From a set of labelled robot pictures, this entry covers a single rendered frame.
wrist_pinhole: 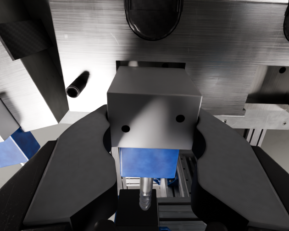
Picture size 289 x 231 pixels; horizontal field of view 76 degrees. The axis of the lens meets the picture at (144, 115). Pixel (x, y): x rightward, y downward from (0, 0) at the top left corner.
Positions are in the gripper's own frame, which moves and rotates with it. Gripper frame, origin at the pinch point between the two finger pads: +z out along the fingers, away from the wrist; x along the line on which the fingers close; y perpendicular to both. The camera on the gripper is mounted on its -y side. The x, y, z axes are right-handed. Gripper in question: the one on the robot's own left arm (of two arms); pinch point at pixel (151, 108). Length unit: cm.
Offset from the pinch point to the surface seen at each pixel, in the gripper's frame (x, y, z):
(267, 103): 11.1, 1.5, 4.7
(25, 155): -14.0, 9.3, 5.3
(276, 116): 18.7, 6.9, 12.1
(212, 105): 5.4, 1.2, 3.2
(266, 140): 86, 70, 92
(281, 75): 12.3, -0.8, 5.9
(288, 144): 102, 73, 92
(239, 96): 7.4, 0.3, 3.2
